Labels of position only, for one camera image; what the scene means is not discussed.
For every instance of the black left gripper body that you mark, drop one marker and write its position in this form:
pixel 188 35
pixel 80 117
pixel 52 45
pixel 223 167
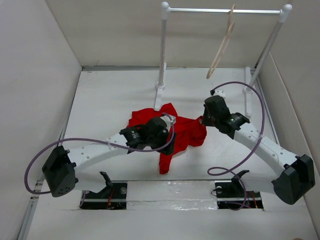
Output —
pixel 160 141

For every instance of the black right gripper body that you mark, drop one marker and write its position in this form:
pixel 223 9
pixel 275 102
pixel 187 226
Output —
pixel 209 120

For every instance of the red t shirt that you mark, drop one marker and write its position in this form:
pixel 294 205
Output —
pixel 189 132

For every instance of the beige wooden hanger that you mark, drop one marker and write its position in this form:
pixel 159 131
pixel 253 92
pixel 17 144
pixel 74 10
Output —
pixel 224 43

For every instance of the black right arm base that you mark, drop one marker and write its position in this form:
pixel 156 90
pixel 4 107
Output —
pixel 230 194

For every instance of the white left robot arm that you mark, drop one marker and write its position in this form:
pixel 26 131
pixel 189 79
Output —
pixel 62 168

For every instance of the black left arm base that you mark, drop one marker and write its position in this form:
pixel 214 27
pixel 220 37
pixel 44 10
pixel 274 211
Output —
pixel 112 197

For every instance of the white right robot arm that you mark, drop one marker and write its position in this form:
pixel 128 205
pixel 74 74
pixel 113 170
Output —
pixel 295 175

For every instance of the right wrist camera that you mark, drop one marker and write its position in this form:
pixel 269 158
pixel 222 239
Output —
pixel 218 92

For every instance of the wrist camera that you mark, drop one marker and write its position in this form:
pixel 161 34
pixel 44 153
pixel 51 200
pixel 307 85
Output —
pixel 168 119
pixel 218 92

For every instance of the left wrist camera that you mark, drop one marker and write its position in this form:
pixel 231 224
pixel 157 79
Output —
pixel 168 119

